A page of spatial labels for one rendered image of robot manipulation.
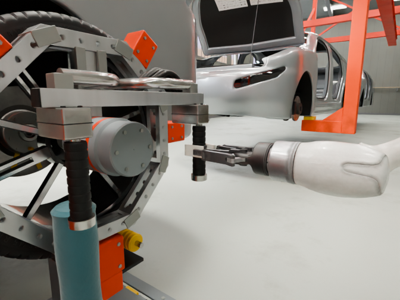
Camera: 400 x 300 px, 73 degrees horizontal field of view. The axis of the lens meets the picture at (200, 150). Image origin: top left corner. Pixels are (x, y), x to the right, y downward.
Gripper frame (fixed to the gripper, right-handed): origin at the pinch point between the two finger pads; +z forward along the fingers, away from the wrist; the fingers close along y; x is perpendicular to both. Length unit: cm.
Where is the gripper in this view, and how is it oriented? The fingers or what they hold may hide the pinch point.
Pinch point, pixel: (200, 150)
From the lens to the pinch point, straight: 72.2
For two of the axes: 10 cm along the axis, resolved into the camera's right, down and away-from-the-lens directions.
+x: 0.0, -9.8, -1.8
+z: -8.0, -1.1, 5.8
